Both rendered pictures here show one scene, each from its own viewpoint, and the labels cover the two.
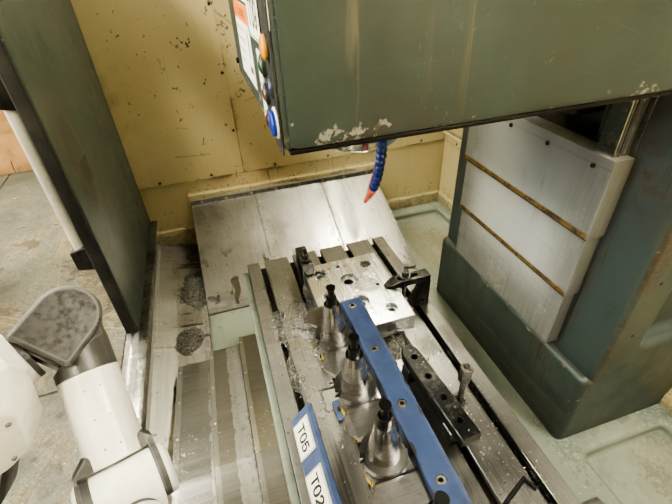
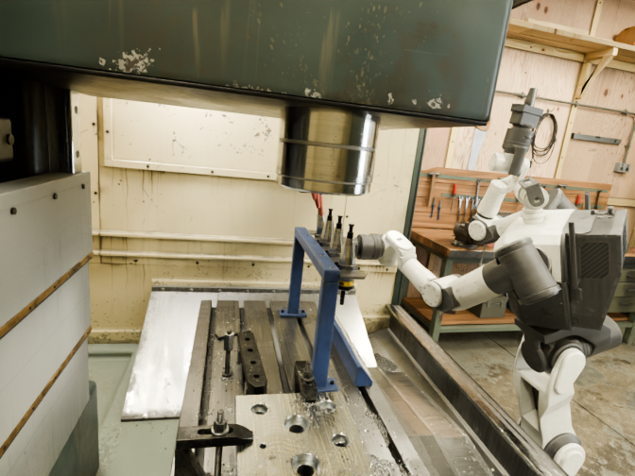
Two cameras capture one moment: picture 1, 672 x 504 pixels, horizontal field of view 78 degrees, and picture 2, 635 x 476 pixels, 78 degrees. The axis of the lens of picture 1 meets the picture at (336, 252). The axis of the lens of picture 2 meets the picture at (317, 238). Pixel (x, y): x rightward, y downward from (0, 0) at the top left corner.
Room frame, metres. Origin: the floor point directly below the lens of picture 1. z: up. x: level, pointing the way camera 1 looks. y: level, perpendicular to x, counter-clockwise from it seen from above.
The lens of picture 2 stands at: (1.47, -0.03, 1.51)
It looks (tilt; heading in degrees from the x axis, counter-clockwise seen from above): 13 degrees down; 182
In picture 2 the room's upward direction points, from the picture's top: 6 degrees clockwise
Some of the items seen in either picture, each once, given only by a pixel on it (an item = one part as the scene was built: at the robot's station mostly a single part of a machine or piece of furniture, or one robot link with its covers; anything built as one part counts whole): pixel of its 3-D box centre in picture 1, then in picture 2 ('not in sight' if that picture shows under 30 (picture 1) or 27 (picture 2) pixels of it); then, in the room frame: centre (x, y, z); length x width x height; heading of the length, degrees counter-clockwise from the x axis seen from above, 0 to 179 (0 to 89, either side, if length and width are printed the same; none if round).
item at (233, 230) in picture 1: (306, 243); not in sight; (1.46, 0.13, 0.75); 0.89 x 0.67 x 0.26; 106
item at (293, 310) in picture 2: not in sight; (296, 276); (0.14, -0.15, 1.05); 0.10 x 0.05 x 0.30; 106
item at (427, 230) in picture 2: not in sight; (531, 260); (-2.01, 1.75, 0.71); 2.21 x 0.95 x 1.43; 108
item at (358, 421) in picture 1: (368, 419); not in sight; (0.33, -0.03, 1.21); 0.07 x 0.05 x 0.01; 106
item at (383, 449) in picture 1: (384, 436); (328, 230); (0.28, -0.05, 1.26); 0.04 x 0.04 x 0.07
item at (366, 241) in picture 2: not in sight; (353, 246); (0.14, 0.04, 1.18); 0.13 x 0.12 x 0.10; 15
